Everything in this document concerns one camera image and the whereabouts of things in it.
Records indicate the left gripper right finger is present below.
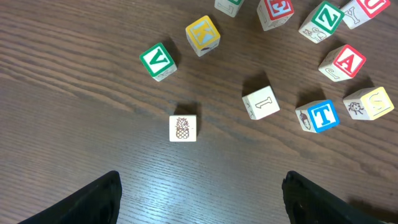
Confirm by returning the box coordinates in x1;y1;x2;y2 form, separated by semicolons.
282;170;383;224

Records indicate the blue T block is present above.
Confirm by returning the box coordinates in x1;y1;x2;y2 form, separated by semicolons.
295;100;340;133

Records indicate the green 7 block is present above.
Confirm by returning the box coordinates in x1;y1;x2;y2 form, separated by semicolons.
215;0;244;17

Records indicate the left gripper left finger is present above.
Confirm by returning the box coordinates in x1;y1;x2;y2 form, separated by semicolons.
20;170;123;224

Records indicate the red U block left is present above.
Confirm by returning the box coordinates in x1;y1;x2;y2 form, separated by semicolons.
341;0;391;29

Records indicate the plain wooden picture block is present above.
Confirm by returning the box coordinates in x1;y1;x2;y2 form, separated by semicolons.
169;114;197;142

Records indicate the yellow block left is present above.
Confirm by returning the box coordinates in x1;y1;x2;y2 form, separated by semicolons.
185;16;221;57

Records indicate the red E block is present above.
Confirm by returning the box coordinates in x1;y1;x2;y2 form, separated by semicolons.
257;0;294;31

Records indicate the red-sided wooden block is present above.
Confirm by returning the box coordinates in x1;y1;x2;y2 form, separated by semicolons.
242;86;280;120

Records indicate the green V block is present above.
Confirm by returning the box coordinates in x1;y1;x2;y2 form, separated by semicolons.
139;42;177;82

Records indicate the green Z block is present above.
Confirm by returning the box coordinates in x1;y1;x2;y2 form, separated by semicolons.
298;1;345;44

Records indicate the yellow S block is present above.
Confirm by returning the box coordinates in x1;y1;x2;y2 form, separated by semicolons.
343;86;394;120

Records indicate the red A block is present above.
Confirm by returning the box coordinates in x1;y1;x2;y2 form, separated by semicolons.
318;44;366;82

